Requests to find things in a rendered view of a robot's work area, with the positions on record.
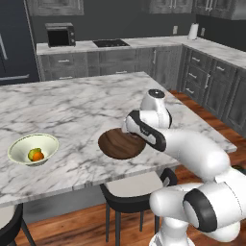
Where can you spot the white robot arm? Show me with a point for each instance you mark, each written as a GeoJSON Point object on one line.
{"type": "Point", "coordinates": [195, 150]}

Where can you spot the black chair with pale seat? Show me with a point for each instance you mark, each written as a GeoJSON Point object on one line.
{"type": "Point", "coordinates": [9, 224]}
{"type": "Point", "coordinates": [134, 189]}

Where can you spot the green fruit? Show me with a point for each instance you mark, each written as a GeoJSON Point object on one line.
{"type": "Point", "coordinates": [32, 153]}

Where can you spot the dark fridge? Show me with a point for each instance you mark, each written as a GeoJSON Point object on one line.
{"type": "Point", "coordinates": [14, 41]}

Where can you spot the white wall socket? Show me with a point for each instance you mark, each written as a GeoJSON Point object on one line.
{"type": "Point", "coordinates": [202, 31]}
{"type": "Point", "coordinates": [175, 29]}

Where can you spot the brown wooden plate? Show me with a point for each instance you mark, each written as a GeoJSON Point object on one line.
{"type": "Point", "coordinates": [117, 145]}

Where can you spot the white bowl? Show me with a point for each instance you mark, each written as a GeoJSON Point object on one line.
{"type": "Point", "coordinates": [19, 150]}

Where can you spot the grey wall cupboards run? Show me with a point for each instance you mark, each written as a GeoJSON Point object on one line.
{"type": "Point", "coordinates": [205, 6]}

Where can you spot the grey base cupboards run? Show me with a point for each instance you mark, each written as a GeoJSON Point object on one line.
{"type": "Point", "coordinates": [105, 62]}
{"type": "Point", "coordinates": [217, 83]}

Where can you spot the grey wall cupboard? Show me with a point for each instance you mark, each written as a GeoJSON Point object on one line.
{"type": "Point", "coordinates": [54, 7]}

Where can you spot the black hob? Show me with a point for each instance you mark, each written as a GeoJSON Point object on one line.
{"type": "Point", "coordinates": [111, 43]}

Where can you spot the black toaster oven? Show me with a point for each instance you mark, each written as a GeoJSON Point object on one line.
{"type": "Point", "coordinates": [60, 35]}

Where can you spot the orange fruit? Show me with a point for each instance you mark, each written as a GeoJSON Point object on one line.
{"type": "Point", "coordinates": [38, 156]}

